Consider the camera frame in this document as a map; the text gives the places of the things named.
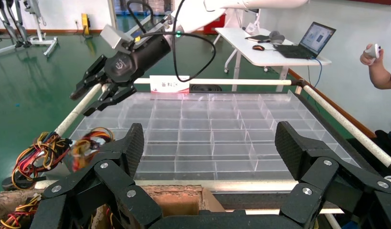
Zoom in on white handheld controller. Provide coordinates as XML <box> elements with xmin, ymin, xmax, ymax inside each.
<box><xmin>364</xmin><ymin>43</ymin><xmax>381</xmax><ymax>60</ymax></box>

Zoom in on grey headphones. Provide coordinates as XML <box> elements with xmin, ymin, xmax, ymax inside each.
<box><xmin>268</xmin><ymin>30</ymin><xmax>285</xmax><ymax>44</ymax></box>

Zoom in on grey power supply colourful wires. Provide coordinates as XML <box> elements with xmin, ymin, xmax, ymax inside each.
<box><xmin>2</xmin><ymin>128</ymin><xmax>73</xmax><ymax>192</ymax></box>
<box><xmin>0</xmin><ymin>193</ymin><xmax>42</xmax><ymax>229</ymax></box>
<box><xmin>63</xmin><ymin>126</ymin><xmax>115</xmax><ymax>173</ymax></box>

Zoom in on white floor stand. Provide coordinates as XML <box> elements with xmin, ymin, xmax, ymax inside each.
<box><xmin>22</xmin><ymin>0</ymin><xmax>59</xmax><ymax>58</ymax></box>
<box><xmin>0</xmin><ymin>0</ymin><xmax>29</xmax><ymax>57</ymax></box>

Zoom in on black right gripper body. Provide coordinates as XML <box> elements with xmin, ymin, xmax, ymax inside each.
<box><xmin>103</xmin><ymin>33</ymin><xmax>172</xmax><ymax>85</ymax></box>

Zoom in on yellow wall box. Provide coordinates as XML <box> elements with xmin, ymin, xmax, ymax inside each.
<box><xmin>81</xmin><ymin>13</ymin><xmax>90</xmax><ymax>35</ymax></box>

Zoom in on bare human forearm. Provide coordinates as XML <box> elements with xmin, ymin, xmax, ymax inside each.
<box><xmin>368</xmin><ymin>60</ymin><xmax>391</xmax><ymax>91</ymax></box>

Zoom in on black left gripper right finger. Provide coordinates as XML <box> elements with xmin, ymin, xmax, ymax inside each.
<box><xmin>275</xmin><ymin>121</ymin><xmax>391</xmax><ymax>229</ymax></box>

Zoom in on black ribbed hose coil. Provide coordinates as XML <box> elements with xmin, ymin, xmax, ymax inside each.
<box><xmin>189</xmin><ymin>84</ymin><xmax>223</xmax><ymax>93</ymax></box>

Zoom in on white red label sign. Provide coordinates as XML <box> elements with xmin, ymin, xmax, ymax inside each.
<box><xmin>149</xmin><ymin>75</ymin><xmax>190</xmax><ymax>94</ymax></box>

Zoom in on black open laptop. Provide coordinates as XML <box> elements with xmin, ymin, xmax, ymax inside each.
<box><xmin>273</xmin><ymin>21</ymin><xmax>337</xmax><ymax>60</ymax></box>

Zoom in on person black clothing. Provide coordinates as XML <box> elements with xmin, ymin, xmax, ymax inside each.
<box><xmin>347</xmin><ymin>73</ymin><xmax>391</xmax><ymax>165</ymax></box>

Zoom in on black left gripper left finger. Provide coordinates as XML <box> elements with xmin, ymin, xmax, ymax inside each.
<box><xmin>30</xmin><ymin>122</ymin><xmax>164</xmax><ymax>229</ymax></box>

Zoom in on black notebook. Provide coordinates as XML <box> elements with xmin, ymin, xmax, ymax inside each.
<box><xmin>244</xmin><ymin>34</ymin><xmax>271</xmax><ymax>42</ymax></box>

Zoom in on small white box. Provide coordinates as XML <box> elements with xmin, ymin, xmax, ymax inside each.
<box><xmin>245</xmin><ymin>22</ymin><xmax>259</xmax><ymax>35</ymax></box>

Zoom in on bare human hand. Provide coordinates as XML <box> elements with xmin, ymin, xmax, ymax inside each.
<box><xmin>359</xmin><ymin>46</ymin><xmax>385</xmax><ymax>67</ymax></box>

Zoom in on white pipe rack frame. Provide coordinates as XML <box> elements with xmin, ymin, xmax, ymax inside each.
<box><xmin>34</xmin><ymin>77</ymin><xmax>391</xmax><ymax>229</ymax></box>

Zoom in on clear divided plastic tray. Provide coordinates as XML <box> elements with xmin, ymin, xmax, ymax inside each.
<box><xmin>68</xmin><ymin>91</ymin><xmax>362</xmax><ymax>181</ymax></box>

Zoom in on brown divided cardboard box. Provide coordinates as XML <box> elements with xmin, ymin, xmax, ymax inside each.
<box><xmin>0</xmin><ymin>185</ymin><xmax>226</xmax><ymax>229</ymax></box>

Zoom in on black right camera cable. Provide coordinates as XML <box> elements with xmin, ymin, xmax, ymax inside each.
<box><xmin>126</xmin><ymin>0</ymin><xmax>217</xmax><ymax>83</ymax></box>

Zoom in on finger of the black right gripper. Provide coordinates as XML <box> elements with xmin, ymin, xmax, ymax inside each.
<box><xmin>69</xmin><ymin>55</ymin><xmax>108</xmax><ymax>101</ymax></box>
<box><xmin>82</xmin><ymin>83</ymin><xmax>138</xmax><ymax>117</ymax></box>

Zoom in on red cabinet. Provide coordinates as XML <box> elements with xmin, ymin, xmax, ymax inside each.
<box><xmin>203</xmin><ymin>14</ymin><xmax>227</xmax><ymax>35</ymax></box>

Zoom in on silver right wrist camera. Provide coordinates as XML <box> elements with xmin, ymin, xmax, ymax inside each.
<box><xmin>99</xmin><ymin>14</ymin><xmax>175</xmax><ymax>55</ymax></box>

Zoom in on white office desk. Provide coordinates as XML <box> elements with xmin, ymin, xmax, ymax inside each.
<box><xmin>215</xmin><ymin>27</ymin><xmax>332</xmax><ymax>92</ymax></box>

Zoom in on blue cable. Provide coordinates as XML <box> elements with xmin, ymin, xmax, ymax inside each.
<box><xmin>312</xmin><ymin>58</ymin><xmax>323</xmax><ymax>88</ymax></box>

